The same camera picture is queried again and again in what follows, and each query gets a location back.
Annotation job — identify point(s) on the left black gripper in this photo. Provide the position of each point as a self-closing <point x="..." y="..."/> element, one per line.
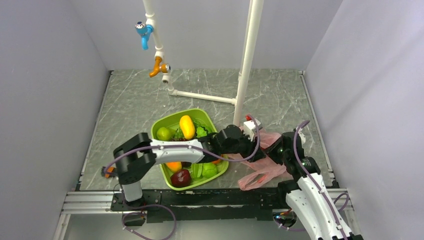
<point x="251" y="146"/>

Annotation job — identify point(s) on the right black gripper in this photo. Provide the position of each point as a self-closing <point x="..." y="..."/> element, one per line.
<point x="271" y="151"/>

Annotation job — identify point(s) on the pink plastic bag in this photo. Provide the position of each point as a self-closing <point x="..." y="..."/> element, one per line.
<point x="265" y="169"/>

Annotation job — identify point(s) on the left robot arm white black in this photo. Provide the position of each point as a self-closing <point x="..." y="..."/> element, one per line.
<point x="135" y="157"/>

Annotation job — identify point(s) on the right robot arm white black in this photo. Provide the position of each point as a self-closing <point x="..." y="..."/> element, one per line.
<point x="306" y="194"/>

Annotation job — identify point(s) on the small fake watermelon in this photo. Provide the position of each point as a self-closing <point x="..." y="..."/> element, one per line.
<point x="202" y="131"/>

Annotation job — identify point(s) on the fake green leaves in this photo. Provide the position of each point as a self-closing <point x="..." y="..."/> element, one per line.
<point x="179" y="135"/>

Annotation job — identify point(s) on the green fake lime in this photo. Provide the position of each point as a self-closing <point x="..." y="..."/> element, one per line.
<point x="209" y="170"/>

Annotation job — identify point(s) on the green fake starfruit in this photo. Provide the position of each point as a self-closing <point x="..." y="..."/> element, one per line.
<point x="196" y="171"/>

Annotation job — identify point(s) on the dark red fake apple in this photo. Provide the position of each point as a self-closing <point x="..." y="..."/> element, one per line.
<point x="181" y="179"/>

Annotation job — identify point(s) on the orange yellow fake mango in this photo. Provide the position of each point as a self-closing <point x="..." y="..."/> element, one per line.
<point x="174" y="166"/>

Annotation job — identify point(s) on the green plastic tray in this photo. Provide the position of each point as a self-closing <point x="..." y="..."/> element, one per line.
<point x="172" y="122"/>

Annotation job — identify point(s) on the orange tap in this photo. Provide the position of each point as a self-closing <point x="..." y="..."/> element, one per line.
<point x="159" y="67"/>

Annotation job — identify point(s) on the small orange black object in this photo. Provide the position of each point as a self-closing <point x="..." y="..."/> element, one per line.
<point x="108" y="172"/>

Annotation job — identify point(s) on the blue tap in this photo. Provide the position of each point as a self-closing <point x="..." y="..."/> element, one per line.
<point x="144" y="30"/>

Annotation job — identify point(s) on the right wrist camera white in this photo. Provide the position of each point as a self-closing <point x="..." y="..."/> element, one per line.
<point x="302" y="137"/>

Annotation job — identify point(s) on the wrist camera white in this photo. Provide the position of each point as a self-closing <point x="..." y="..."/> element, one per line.
<point x="251" y="127"/>
<point x="302" y="137"/>

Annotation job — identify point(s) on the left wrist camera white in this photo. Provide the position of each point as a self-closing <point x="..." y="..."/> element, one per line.
<point x="251" y="127"/>

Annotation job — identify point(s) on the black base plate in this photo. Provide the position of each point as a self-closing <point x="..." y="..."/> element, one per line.
<point x="205" y="204"/>

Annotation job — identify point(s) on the white pvc pipe frame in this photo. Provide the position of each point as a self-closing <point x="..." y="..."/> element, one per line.
<point x="251" y="34"/>

